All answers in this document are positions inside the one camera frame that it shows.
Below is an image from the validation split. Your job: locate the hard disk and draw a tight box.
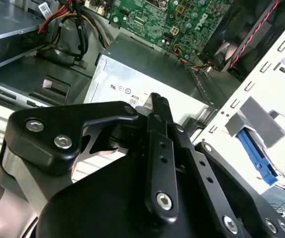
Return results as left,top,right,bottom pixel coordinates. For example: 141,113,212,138
235,125,281,186

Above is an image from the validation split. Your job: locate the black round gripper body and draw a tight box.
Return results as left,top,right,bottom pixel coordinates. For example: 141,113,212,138
36,120,224,238

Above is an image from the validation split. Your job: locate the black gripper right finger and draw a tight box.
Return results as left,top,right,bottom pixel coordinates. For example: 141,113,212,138
161,95,285,238

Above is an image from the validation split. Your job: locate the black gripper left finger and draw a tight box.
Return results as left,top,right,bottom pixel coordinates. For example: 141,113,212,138
2,92,180,223

